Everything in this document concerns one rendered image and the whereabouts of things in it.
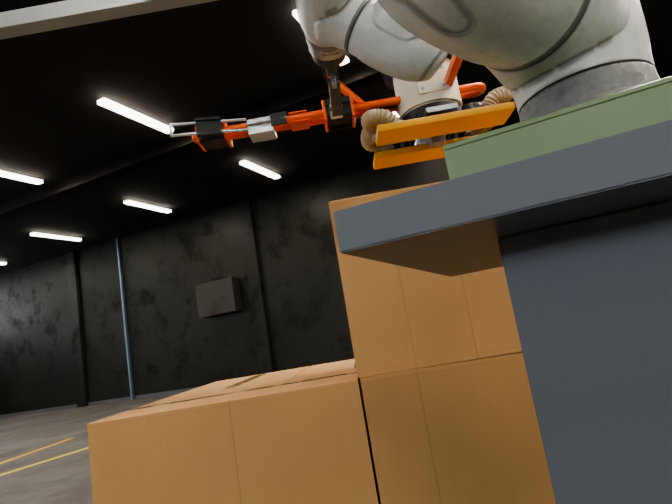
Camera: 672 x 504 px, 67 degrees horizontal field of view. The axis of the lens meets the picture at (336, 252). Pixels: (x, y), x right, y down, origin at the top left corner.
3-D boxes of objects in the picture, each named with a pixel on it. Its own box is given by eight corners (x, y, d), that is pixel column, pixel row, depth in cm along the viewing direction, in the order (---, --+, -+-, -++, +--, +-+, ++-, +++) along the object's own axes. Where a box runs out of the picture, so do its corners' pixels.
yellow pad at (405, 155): (485, 151, 151) (482, 135, 152) (495, 138, 141) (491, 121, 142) (373, 170, 151) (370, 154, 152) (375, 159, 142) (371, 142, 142)
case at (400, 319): (567, 332, 146) (535, 200, 152) (639, 333, 106) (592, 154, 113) (361, 366, 148) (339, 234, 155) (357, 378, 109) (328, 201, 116)
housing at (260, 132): (277, 139, 142) (275, 124, 143) (273, 129, 136) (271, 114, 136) (253, 143, 143) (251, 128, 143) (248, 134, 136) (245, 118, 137)
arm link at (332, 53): (307, 51, 99) (310, 67, 105) (353, 44, 99) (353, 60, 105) (300, 10, 101) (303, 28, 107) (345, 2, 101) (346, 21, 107)
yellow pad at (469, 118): (504, 125, 132) (500, 107, 133) (516, 108, 123) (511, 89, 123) (376, 147, 133) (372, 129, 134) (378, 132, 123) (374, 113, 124)
